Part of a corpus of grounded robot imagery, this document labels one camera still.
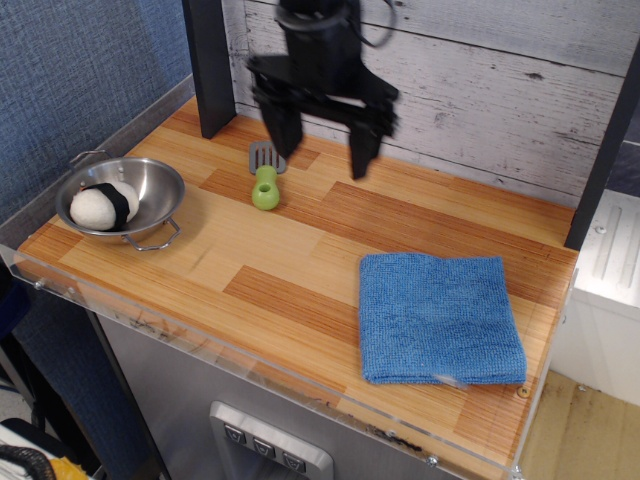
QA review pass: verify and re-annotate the dark right post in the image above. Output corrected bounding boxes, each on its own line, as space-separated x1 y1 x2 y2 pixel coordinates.
564 45 639 251

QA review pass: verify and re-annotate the dark post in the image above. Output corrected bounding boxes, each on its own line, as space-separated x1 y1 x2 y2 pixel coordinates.
564 45 639 251
182 0 236 139

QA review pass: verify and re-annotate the green handled grey spatula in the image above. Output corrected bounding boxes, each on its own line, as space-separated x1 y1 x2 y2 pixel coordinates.
249 141 286 211

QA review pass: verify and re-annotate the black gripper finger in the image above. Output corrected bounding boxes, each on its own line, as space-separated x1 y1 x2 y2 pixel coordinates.
253 83 303 159
347 107 397 180

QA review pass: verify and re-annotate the white side cabinet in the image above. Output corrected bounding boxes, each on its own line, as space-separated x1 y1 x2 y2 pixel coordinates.
550 190 639 405

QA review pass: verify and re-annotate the dark left post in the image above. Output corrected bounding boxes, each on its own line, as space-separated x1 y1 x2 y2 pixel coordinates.
182 0 236 139

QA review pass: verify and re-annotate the blue cloth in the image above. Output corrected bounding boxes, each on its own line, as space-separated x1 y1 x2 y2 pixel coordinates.
358 253 527 385

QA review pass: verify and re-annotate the white rice ball toy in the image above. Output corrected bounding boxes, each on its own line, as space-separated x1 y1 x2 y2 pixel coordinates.
70 181 139 231

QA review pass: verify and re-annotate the steel bowl with handles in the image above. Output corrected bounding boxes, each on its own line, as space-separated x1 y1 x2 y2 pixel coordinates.
55 152 185 252

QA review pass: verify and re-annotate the silver button panel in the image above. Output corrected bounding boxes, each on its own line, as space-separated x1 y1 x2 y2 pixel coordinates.
209 401 334 479

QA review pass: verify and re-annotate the yellow black object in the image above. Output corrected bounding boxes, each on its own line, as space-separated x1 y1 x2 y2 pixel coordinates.
1 445 90 480

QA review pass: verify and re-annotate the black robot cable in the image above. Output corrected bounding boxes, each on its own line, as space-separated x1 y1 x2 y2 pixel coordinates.
357 0 399 50

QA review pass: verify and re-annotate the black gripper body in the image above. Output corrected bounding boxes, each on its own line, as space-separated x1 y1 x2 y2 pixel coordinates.
248 12 399 113

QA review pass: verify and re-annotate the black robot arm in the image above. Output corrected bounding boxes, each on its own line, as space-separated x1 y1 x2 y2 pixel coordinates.
248 1 399 179

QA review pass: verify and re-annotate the clear acrylic edge guard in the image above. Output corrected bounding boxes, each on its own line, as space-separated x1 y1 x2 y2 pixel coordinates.
0 243 580 480

